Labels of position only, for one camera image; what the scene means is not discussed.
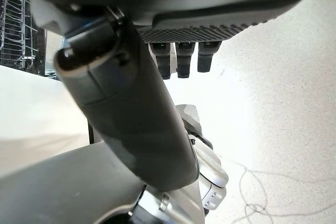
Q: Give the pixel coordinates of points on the white dishwasher door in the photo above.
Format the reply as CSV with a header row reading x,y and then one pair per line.
x,y
26,98

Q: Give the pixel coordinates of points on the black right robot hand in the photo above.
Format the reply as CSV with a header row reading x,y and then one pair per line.
x,y
136,98

